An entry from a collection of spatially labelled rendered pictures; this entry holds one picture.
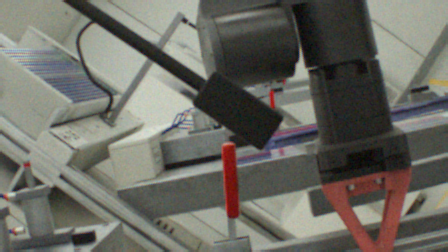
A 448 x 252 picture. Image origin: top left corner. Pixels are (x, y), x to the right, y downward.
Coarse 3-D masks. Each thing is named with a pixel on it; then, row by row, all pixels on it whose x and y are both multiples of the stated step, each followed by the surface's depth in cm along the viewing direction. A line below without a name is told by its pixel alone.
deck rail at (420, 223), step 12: (408, 216) 76; (420, 216) 75; (432, 216) 75; (444, 216) 74; (372, 228) 75; (408, 228) 75; (420, 228) 75; (432, 228) 75; (444, 228) 74; (300, 240) 76; (312, 240) 75; (324, 240) 75; (336, 240) 75; (348, 240) 75
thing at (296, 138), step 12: (396, 108) 87; (408, 108) 86; (420, 108) 86; (432, 108) 86; (444, 108) 86; (396, 120) 86; (300, 132) 86; (312, 132) 86; (276, 144) 86; (288, 144) 86
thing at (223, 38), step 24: (216, 0) 64; (240, 0) 64; (264, 0) 64; (216, 24) 63; (240, 24) 63; (264, 24) 63; (288, 24) 63; (216, 48) 62; (240, 48) 62; (264, 48) 62; (288, 48) 63; (240, 72) 63; (264, 72) 63; (288, 72) 64
